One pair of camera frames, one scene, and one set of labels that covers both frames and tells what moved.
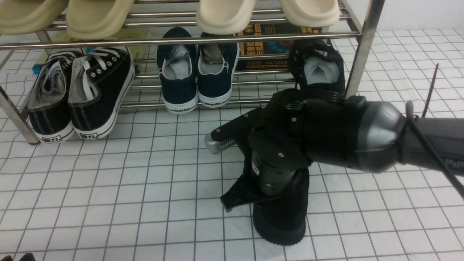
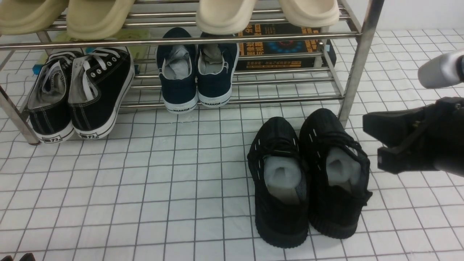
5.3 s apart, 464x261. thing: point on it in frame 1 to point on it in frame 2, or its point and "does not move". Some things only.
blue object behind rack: x=36 y=68 does not move
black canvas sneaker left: x=48 y=104 does not move
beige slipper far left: x=24 y=17 does not move
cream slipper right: x=311 y=13 does not move
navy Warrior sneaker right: x=216 y=65 does not move
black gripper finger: x=232 y=133 to x=390 y=127
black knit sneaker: x=279 y=218 does not move
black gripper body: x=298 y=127 to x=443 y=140
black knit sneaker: x=315 y=62 to x=336 y=168
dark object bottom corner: x=29 y=256 does not move
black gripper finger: x=244 y=191 to x=414 y=154
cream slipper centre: x=224 y=17 does not move
